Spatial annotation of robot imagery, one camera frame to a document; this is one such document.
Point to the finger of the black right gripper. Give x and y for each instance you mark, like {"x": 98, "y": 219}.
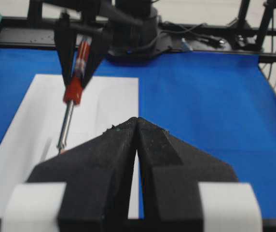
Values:
{"x": 65, "y": 43}
{"x": 98, "y": 50}

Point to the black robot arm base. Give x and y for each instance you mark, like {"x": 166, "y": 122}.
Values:
{"x": 134, "y": 43}

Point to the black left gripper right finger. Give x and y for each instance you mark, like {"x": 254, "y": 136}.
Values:
{"x": 170, "y": 172}

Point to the red soldering iron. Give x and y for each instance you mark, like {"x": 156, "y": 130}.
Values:
{"x": 73, "y": 92}

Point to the white paper sheet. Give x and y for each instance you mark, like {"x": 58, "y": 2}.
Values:
{"x": 34, "y": 131}

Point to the black aluminium frame rail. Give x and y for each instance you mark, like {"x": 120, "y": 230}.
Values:
{"x": 237, "y": 37}

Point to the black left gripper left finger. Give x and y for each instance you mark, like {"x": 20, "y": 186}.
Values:
{"x": 98, "y": 176}

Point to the black camera stand post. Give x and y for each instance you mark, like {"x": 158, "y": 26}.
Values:
{"x": 269, "y": 5}

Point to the blue table mat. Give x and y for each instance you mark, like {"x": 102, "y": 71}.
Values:
{"x": 220, "y": 103}

